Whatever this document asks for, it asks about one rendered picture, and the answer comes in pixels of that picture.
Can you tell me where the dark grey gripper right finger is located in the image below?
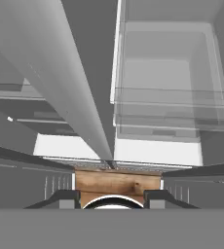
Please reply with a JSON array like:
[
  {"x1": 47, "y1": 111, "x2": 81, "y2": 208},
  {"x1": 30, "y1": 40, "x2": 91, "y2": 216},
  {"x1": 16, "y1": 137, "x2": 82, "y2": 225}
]
[{"x1": 142, "y1": 189, "x2": 202, "y2": 210}]

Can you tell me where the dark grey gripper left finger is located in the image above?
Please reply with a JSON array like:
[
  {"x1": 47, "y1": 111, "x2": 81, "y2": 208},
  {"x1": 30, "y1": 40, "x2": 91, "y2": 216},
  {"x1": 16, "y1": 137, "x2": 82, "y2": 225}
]
[{"x1": 23, "y1": 189, "x2": 83, "y2": 210}]

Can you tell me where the grey freezer door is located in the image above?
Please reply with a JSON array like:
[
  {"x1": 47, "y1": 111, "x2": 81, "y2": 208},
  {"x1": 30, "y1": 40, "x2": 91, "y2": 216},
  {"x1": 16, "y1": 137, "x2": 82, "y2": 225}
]
[{"x1": 0, "y1": 143, "x2": 76, "y2": 210}]

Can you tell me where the grey fridge door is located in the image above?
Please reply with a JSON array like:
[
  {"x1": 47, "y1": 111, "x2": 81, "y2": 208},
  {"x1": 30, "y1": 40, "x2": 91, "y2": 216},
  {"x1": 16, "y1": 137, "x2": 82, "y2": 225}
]
[{"x1": 161, "y1": 160, "x2": 224, "y2": 210}]

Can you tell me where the grey freezer shelf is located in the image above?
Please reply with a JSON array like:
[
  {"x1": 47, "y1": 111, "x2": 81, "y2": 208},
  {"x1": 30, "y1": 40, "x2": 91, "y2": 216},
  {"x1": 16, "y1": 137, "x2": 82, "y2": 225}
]
[
  {"x1": 0, "y1": 77, "x2": 46, "y2": 101},
  {"x1": 6, "y1": 111, "x2": 78, "y2": 136}
]

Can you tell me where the clear glass fridge shelf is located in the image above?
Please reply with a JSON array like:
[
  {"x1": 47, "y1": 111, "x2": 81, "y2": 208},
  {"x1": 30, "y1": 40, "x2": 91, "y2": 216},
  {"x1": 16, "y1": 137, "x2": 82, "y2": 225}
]
[
  {"x1": 112, "y1": 102, "x2": 224, "y2": 133},
  {"x1": 110, "y1": 87, "x2": 224, "y2": 110}
]

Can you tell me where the grey side-by-side fridge freezer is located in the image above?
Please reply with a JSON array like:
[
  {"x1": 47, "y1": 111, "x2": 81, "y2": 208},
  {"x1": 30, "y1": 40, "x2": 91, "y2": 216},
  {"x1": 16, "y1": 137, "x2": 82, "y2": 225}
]
[{"x1": 0, "y1": 0, "x2": 224, "y2": 173}]

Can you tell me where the white and black round thing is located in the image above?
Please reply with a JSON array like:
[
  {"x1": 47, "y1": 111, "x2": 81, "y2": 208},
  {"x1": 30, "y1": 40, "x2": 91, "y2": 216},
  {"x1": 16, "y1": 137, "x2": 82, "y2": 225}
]
[{"x1": 82, "y1": 194, "x2": 145, "y2": 210}]

